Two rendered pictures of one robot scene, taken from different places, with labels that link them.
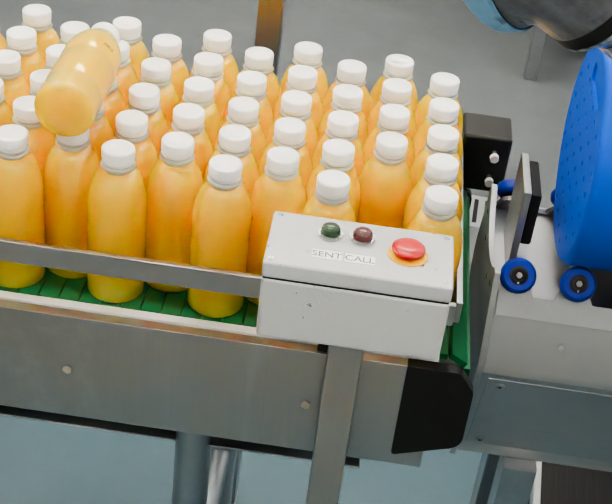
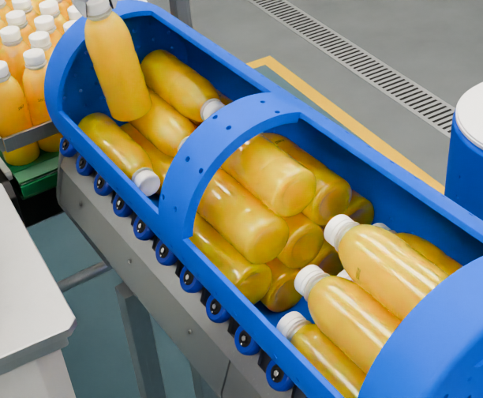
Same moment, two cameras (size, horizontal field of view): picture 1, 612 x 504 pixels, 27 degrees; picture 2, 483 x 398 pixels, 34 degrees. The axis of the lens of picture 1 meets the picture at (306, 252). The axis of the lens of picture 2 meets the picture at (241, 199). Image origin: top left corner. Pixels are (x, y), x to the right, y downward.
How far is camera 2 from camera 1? 1.73 m
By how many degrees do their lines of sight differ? 46
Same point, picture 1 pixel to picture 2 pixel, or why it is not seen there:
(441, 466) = not seen: hidden behind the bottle
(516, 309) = (67, 167)
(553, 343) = (79, 199)
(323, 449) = not seen: outside the picture
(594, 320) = (89, 192)
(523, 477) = (121, 298)
